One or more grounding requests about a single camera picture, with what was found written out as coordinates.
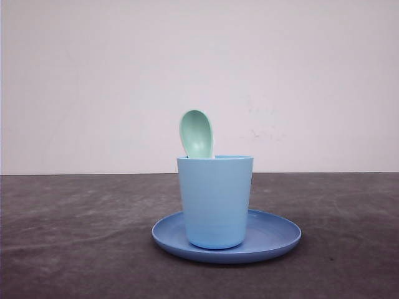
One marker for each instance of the mint green plastic spoon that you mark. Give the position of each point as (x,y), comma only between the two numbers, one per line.
(196,135)

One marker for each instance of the light blue plastic cup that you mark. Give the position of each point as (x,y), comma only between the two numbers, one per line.
(215,196)

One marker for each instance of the blue plastic plate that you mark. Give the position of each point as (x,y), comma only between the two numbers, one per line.
(268,236)

